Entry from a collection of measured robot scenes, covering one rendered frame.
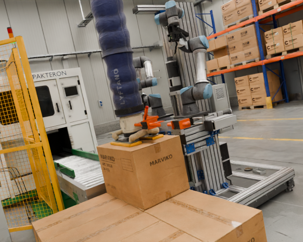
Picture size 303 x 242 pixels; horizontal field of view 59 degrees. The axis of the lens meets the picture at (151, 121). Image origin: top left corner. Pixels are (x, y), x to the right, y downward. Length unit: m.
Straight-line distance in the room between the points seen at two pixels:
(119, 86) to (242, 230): 1.20
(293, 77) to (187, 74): 8.41
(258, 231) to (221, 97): 1.44
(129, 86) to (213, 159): 1.19
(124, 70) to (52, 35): 10.03
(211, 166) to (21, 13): 10.34
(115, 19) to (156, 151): 0.94
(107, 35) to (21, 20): 9.96
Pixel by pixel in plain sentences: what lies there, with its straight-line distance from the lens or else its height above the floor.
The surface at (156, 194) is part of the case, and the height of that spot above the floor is 0.61.
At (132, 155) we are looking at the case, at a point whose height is 0.91.
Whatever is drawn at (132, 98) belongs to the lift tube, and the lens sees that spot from 1.94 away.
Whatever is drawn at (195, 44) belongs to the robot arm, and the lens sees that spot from 2.34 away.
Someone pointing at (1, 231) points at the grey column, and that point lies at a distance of 3.05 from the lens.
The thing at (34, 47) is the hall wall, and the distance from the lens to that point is 11.61.
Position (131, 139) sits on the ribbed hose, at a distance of 1.86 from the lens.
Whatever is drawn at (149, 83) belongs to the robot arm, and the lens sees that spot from 2.47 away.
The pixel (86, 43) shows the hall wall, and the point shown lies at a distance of 12.20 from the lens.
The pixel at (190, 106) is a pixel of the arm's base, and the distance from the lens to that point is 2.25.
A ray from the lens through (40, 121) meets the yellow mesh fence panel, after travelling 2.98.
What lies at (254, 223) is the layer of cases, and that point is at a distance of 1.60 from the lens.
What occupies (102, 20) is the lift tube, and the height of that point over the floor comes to 1.84.
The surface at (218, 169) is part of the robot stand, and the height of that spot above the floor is 0.42.
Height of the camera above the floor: 1.27
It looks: 6 degrees down
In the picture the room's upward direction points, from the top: 12 degrees counter-clockwise
